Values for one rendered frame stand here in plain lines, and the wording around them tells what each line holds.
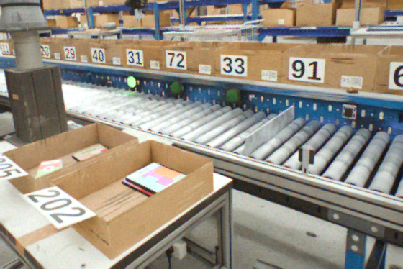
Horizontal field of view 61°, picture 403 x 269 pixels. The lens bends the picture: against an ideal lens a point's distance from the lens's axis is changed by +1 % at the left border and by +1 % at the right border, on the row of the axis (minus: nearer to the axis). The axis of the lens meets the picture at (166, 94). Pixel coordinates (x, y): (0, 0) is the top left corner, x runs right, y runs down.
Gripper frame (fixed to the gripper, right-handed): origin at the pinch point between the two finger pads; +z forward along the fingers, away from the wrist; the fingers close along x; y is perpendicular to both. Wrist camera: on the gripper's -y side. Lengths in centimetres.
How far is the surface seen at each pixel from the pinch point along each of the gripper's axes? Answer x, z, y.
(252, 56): -11, 16, 89
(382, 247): -22, 91, 156
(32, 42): -96, 4, 27
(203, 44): 21.8, 16.1, 40.0
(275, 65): -11, 19, 101
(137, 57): -4.6, 24.5, 3.2
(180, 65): -7.2, 25.4, 41.5
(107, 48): -2.5, 20.4, -27.7
